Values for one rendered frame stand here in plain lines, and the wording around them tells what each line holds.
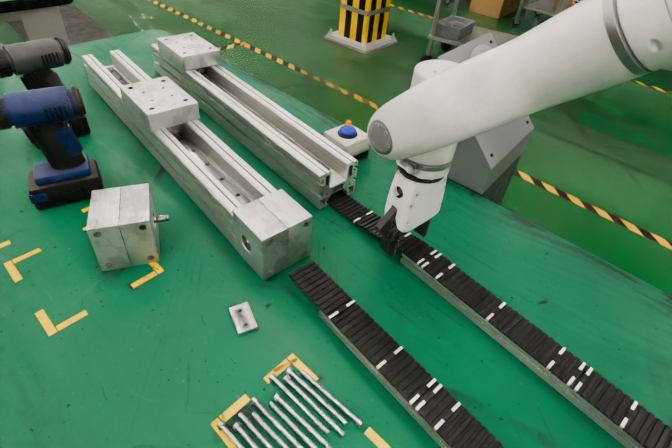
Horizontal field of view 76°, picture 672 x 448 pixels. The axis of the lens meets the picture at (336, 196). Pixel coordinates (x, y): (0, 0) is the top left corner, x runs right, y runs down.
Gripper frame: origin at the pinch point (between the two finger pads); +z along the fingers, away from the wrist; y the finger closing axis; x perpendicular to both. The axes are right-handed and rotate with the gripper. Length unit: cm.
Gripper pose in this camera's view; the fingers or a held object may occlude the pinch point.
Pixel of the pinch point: (404, 237)
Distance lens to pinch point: 78.4
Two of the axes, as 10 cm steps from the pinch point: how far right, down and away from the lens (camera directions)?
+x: -6.5, -5.1, 5.6
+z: -0.8, 7.8, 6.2
